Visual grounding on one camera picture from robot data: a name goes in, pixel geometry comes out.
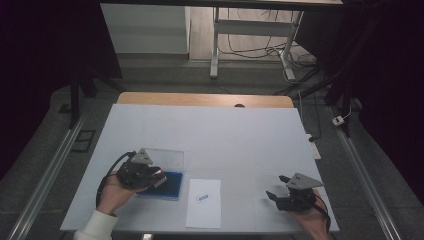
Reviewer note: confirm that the aluminium floor rail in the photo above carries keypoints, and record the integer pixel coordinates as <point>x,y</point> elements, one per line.
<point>46,180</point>
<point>363,176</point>

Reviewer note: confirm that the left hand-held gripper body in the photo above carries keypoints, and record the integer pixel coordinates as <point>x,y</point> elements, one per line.
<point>135,173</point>

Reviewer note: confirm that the large white table mat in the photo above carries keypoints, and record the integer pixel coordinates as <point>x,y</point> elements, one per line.
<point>216,133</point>

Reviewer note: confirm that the dark curtain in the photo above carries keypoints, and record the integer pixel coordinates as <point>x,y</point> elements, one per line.
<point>40,50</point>
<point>390,83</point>

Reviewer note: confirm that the white power strip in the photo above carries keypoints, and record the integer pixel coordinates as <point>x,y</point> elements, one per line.
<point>315,151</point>

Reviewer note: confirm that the black floor frame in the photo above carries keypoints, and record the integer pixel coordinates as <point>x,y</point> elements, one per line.
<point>83,141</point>

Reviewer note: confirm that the white cabinet panel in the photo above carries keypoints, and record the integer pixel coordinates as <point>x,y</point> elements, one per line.
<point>146,30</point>

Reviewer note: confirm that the person's left hand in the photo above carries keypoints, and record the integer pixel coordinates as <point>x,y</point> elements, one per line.
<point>115,196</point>

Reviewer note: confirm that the small white adapter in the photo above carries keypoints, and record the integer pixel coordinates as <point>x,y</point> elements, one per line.
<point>338,120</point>

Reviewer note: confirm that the white desk frame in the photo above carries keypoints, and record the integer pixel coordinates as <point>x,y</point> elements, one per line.
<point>253,28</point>

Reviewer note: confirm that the blue ink pad clear lid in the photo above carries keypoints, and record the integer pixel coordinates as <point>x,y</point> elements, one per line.
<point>171,188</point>

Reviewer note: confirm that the black tripod stand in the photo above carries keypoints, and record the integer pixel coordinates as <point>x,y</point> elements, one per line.
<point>333,83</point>

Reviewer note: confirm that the person's right hand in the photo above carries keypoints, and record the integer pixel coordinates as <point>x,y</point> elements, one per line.
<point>311,223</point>

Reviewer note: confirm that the small white paper sheet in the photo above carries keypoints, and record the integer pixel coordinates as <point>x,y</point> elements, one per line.
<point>203,213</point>

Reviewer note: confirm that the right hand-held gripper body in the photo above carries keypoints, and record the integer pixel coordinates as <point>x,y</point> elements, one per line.
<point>298,200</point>

